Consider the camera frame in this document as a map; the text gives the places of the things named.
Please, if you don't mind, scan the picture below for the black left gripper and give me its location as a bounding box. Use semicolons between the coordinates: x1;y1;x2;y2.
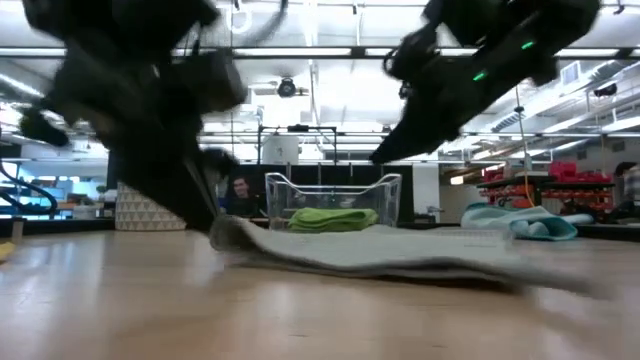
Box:
19;48;239;233

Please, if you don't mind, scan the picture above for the succulent in patterned white pot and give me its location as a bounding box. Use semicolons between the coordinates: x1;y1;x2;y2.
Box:
115;180;188;232

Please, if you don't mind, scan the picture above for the person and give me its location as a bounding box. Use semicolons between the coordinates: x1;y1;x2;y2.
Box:
612;161;640;222
225;175;267;219

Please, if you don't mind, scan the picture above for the clear plastic bin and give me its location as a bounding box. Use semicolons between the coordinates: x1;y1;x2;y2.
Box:
264;172;403;233

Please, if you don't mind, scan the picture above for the curved black arm cable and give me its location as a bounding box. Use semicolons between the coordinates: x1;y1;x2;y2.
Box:
0;162;59;217

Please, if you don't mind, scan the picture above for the white cable ring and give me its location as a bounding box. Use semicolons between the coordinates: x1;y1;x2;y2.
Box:
225;7;254;36

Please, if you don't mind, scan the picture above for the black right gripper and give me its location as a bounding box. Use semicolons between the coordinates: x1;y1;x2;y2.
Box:
369;72;499;165

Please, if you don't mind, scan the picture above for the shelf with red bins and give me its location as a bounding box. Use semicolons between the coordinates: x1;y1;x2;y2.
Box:
477;160;617;214

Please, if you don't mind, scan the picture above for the round black ceiling camera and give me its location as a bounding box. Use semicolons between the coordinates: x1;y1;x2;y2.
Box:
276;76;298;99

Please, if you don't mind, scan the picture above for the light blue microfiber towel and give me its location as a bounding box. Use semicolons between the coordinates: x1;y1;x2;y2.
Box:
460;202;595;243

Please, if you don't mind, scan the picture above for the grey waffle microfiber towel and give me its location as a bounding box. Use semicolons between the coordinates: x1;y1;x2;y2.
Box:
209;214;592;295

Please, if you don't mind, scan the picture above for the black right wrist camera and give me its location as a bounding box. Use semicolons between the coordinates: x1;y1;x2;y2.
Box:
383;27;442;84

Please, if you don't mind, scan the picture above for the green microfiber towel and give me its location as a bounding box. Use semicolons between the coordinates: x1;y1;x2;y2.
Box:
288;207;380;234

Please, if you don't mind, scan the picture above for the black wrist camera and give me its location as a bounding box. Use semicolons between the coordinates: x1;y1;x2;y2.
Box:
188;48;247;115
383;27;442;84

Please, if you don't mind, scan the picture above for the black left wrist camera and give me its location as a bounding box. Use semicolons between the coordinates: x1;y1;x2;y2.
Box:
188;48;247;115

